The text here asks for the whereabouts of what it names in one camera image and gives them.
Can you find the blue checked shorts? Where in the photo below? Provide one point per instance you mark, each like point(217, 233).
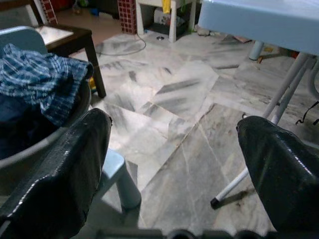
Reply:
point(37, 79)

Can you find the white folding table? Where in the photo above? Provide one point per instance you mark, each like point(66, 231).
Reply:
point(249, 20)

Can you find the red brick pattern box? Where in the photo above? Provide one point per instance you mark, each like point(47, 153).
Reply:
point(128, 17)
point(48, 11)

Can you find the grey plastic basin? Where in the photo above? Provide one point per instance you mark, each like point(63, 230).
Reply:
point(22, 159)

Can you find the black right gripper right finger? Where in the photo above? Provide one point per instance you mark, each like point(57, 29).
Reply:
point(281, 179)

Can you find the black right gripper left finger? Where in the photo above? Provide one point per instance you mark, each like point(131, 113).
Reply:
point(54, 186)

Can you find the yellow hanging cloth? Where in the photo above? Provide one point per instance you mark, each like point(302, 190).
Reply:
point(166, 6)

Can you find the white shelf unit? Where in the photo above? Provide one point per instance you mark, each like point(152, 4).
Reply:
point(172, 25)

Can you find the light blue plastic stool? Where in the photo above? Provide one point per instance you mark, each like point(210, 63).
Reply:
point(124, 179)

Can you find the dark blue garment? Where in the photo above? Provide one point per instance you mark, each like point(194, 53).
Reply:
point(20, 119)

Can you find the dark wooden glass top table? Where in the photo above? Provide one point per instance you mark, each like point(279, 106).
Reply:
point(74, 35)

